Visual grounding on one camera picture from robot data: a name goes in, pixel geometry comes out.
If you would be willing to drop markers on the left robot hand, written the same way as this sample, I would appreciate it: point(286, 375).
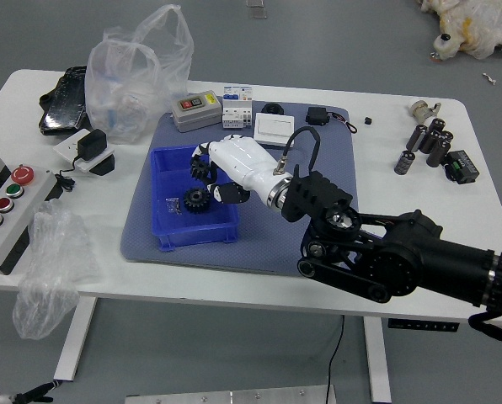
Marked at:
point(28, 396)

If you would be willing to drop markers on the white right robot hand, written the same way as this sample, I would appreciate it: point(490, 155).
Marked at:
point(242, 162)

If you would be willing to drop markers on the small black gear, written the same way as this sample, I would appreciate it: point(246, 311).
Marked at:
point(200, 167)

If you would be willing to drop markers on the big black gear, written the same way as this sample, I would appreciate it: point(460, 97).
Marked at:
point(197, 201)

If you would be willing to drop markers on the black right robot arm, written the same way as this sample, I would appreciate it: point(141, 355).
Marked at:
point(402, 256)

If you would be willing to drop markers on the blue plastic box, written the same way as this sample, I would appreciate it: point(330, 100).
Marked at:
point(167, 223)

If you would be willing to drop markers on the grey push-button control box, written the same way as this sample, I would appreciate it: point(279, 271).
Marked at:
point(11, 223)

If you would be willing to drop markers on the white circuit breaker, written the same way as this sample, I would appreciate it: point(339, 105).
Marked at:
point(236, 107)

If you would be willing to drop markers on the black round knob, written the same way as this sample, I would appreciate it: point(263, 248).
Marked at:
point(272, 108)

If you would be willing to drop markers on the white table leg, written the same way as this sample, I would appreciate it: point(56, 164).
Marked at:
point(76, 336)
point(377, 357)

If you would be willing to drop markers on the small clear plastic bag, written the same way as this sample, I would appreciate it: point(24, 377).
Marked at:
point(173, 206)

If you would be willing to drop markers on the blue-grey mat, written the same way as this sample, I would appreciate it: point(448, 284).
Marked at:
point(255, 244)

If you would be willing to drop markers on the large clear plastic bag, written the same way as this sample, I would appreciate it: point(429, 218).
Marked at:
point(124, 92)

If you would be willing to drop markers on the black block under socket plate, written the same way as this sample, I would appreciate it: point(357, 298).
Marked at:
point(105, 166)

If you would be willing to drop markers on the crumpled clear plastic bag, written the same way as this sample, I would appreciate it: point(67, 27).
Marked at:
point(53, 261)

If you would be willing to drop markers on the clear plastic piece on floor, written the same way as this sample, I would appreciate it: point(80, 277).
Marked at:
point(257, 10)

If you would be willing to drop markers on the black cylindrical capacitor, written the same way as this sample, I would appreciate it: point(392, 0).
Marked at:
point(439, 152)
point(429, 142)
point(436, 125)
point(418, 138)
point(446, 136)
point(404, 163)

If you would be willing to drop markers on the white socket plate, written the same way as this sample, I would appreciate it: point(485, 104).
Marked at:
point(65, 149)

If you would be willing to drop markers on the black plastic tray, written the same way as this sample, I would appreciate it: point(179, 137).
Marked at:
point(63, 105)

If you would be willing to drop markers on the black module with green terminal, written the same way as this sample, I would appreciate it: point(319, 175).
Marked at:
point(461, 166)

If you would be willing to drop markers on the black table control panel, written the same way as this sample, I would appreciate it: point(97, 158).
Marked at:
point(423, 325)

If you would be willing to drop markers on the white paper scrap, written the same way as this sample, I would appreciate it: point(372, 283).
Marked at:
point(489, 78)

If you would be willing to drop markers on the plush toy in plastic wrap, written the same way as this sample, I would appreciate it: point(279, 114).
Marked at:
point(478, 25)

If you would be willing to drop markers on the white wall switch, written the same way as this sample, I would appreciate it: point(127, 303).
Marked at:
point(272, 124)

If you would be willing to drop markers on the grey two-button switch box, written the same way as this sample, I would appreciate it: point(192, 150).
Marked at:
point(194, 111)

